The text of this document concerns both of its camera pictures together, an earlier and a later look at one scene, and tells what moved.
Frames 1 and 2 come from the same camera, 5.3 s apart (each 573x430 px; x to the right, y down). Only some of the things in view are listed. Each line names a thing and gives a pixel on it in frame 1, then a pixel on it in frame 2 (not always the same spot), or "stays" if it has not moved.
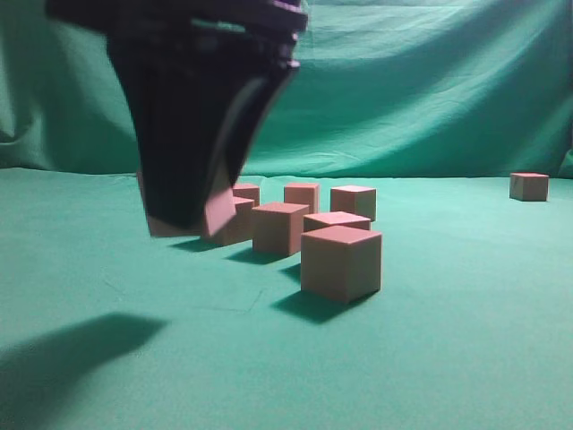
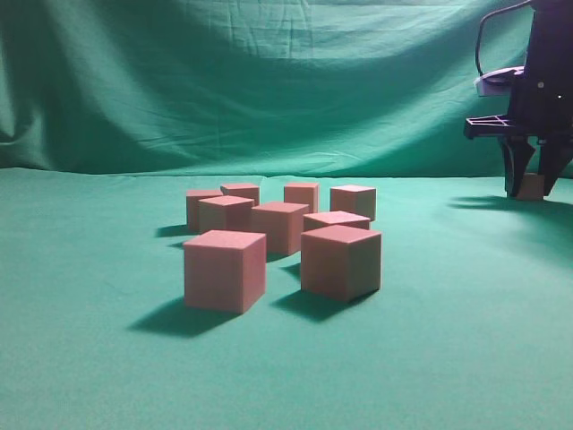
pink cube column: [277, 227] stays
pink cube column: [341, 262] stays
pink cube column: [354, 200] stays
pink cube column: [329, 219] stays
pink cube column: [248, 192] stays
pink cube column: [224, 211] to [225, 270]
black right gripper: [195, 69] to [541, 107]
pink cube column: [529, 186] stays
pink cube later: [239, 227] to [225, 212]
